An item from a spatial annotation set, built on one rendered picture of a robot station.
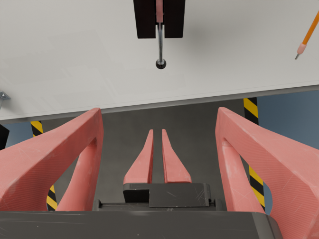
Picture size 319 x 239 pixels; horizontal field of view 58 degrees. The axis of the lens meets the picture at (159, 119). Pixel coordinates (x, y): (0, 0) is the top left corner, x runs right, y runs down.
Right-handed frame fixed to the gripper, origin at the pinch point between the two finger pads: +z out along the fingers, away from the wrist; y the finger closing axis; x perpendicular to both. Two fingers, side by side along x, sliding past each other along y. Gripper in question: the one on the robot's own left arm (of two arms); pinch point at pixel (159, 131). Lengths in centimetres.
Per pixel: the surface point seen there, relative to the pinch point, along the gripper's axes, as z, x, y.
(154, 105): 35.2, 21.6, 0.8
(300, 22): 27.1, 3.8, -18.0
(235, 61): 30.2, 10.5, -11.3
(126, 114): 109, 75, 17
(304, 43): 14.7, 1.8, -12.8
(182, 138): 100, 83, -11
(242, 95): 34.0, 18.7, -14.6
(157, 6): 15.1, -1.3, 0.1
